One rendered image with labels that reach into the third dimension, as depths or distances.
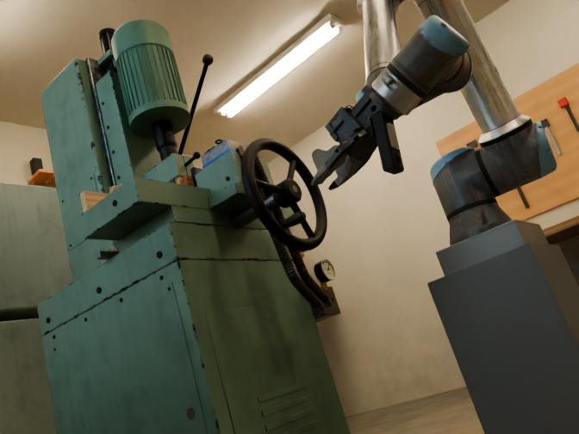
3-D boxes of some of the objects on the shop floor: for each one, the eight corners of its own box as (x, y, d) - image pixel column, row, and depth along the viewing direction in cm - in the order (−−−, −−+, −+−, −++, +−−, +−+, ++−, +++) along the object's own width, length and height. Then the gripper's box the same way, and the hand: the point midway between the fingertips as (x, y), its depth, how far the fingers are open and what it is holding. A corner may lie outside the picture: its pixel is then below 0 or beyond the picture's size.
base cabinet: (268, 642, 91) (176, 258, 112) (84, 639, 121) (38, 337, 142) (385, 536, 127) (299, 260, 148) (220, 554, 157) (168, 322, 178)
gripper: (386, 94, 107) (320, 170, 115) (355, 77, 97) (285, 161, 105) (413, 120, 103) (342, 198, 111) (383, 105, 93) (308, 191, 101)
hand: (326, 185), depth 106 cm, fingers open, 6 cm apart
